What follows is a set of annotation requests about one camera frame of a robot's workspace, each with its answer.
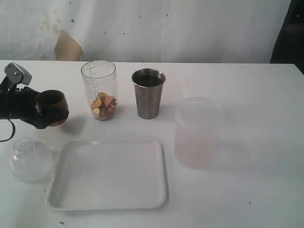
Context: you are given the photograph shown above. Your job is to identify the white rectangular tray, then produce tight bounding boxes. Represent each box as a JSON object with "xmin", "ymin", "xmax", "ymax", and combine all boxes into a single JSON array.
[{"xmin": 46, "ymin": 138, "xmax": 167, "ymax": 212}]

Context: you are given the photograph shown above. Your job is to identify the gold coins and brown blocks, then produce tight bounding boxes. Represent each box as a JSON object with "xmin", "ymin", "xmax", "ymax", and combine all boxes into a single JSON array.
[{"xmin": 91, "ymin": 93, "xmax": 117, "ymax": 121}]

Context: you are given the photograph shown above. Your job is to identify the translucent plastic container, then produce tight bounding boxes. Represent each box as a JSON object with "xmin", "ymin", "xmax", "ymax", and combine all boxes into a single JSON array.
[{"xmin": 174, "ymin": 97, "xmax": 225, "ymax": 169}]

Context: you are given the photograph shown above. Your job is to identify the clear dome strainer lid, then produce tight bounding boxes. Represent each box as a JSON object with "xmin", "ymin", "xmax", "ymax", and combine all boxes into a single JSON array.
[{"xmin": 9, "ymin": 137, "xmax": 57, "ymax": 183}]

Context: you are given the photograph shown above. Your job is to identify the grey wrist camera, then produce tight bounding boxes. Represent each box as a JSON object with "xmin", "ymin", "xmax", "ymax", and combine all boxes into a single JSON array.
[{"xmin": 4, "ymin": 62, "xmax": 32, "ymax": 86}]

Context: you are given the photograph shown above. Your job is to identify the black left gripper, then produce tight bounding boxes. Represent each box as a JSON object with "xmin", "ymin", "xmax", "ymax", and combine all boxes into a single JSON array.
[{"xmin": 0, "ymin": 76, "xmax": 70, "ymax": 130}]

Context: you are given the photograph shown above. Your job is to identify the clear plastic measuring tumbler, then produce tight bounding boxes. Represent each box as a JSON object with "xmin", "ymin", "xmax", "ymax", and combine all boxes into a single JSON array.
[{"xmin": 81, "ymin": 60, "xmax": 118, "ymax": 121}]

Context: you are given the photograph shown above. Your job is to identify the white backdrop sheet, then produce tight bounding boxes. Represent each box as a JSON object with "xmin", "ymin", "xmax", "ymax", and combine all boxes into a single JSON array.
[{"xmin": 0, "ymin": 0, "xmax": 290, "ymax": 63}]

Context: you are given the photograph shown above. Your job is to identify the black cable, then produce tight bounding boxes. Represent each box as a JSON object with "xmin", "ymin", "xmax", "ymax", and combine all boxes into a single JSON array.
[{"xmin": 0, "ymin": 120, "xmax": 16, "ymax": 143}]

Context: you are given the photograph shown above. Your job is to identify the brown wooden cup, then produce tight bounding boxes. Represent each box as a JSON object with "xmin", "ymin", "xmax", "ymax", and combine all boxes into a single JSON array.
[{"xmin": 36, "ymin": 90, "xmax": 69, "ymax": 127}]

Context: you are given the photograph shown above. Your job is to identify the stainless steel cup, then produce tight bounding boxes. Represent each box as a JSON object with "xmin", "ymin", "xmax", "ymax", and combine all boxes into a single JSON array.
[{"xmin": 131, "ymin": 68, "xmax": 166, "ymax": 119}]

